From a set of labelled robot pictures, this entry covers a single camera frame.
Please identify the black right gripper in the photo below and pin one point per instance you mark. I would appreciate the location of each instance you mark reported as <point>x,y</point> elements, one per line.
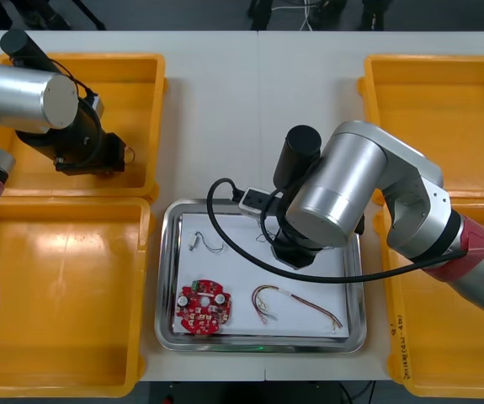
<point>295,257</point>

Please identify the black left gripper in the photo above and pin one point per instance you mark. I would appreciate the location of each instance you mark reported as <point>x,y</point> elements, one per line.
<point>98,157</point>

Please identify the round red circuit board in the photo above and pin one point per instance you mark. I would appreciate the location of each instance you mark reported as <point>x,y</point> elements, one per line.
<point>191,320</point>

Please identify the steel tray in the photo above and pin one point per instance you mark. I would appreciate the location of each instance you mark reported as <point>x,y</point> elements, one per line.
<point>166,294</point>

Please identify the silver-grey black right arm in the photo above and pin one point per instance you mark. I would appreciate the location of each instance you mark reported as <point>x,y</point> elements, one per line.
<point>351,168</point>

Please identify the silver-grey black left arm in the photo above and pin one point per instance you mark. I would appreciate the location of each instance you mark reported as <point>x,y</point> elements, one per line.
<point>14,97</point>

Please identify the white sheet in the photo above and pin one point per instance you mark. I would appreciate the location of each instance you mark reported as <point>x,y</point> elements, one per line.
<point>292,324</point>

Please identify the yellow-orange plastic bin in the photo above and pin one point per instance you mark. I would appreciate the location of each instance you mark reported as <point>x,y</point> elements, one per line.
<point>65,294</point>
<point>435,336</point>
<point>435,105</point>
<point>115,71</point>

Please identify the black stand leg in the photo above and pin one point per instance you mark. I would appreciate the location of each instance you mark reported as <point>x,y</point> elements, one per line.
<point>94,19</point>

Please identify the black furniture leg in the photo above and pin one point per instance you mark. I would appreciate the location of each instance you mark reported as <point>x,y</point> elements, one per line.
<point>374,19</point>
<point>259,9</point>

